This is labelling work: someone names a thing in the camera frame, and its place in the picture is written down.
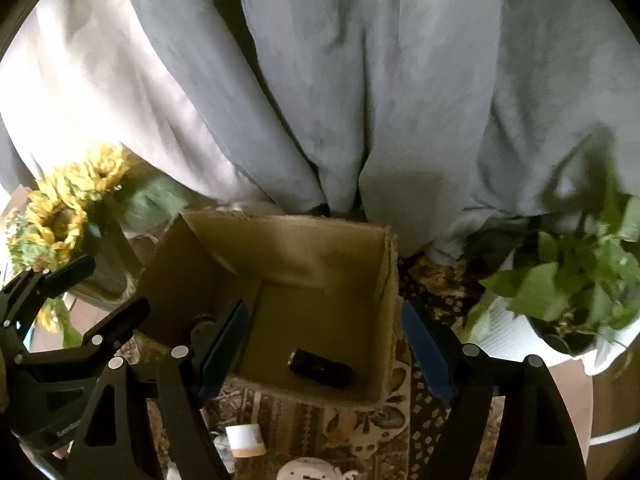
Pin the artificial sunflower bouquet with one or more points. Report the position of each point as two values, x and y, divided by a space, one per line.
55 220

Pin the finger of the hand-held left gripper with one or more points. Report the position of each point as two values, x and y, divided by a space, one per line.
117 321
55 280

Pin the brown cardboard box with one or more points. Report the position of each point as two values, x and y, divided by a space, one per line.
310 260

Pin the white round container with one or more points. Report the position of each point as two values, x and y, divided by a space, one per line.
307 471

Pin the white jar with tan band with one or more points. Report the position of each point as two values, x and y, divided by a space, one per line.
245 439

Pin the paisley patterned table mat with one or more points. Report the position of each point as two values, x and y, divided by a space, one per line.
350 430

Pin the pale green ribbed bucket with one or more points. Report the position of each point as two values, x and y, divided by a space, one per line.
112 265

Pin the white ribbed plant pot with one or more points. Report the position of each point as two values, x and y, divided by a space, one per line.
505 330

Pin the grey curtain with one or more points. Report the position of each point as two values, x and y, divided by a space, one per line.
350 85

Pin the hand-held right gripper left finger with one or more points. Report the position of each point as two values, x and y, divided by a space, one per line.
225 350

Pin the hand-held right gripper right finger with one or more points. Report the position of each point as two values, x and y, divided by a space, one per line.
430 360

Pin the small black rectangular device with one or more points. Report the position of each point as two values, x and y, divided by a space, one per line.
320 367

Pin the green leafy plant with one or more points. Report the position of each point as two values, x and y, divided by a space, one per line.
545 290

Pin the white cloth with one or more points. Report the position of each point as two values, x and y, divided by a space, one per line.
100 85

